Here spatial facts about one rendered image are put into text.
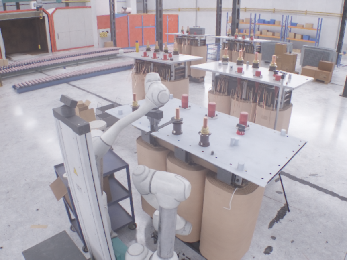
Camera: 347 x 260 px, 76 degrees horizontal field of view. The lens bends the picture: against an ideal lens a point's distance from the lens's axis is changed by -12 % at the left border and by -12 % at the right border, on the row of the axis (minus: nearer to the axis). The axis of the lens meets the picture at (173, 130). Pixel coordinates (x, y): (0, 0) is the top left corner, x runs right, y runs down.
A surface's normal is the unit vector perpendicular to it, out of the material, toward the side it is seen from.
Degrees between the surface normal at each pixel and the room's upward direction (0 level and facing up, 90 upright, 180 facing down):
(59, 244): 0
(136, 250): 7
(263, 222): 0
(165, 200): 86
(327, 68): 90
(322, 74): 90
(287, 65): 90
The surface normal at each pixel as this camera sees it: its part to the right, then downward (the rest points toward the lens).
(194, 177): 0.04, 0.42
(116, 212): 0.00, -0.91
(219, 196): -0.71, 0.29
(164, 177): -0.14, -0.66
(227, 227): -0.43, 0.38
